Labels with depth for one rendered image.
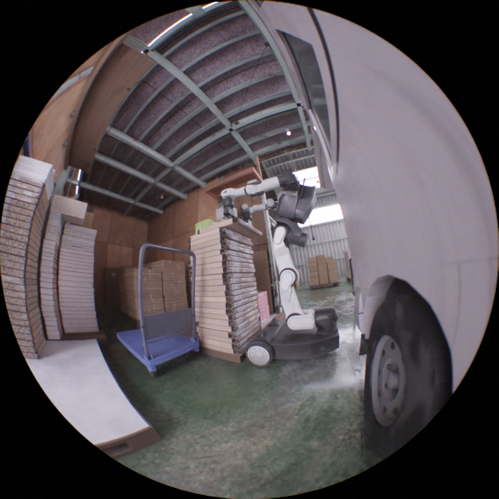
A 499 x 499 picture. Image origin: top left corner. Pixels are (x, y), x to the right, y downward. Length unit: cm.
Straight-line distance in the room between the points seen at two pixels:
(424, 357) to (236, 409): 75
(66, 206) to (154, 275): 165
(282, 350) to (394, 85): 121
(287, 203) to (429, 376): 120
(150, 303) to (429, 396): 258
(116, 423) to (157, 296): 209
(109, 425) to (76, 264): 159
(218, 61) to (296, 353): 294
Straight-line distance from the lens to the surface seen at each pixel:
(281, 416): 81
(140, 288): 87
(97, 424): 82
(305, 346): 107
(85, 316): 201
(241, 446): 73
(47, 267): 179
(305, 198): 120
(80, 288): 197
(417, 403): 39
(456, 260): 24
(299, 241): 115
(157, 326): 99
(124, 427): 76
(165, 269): 261
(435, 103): 23
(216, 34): 228
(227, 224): 111
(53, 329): 184
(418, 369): 37
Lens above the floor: 65
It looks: 11 degrees up
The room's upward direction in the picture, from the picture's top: 6 degrees counter-clockwise
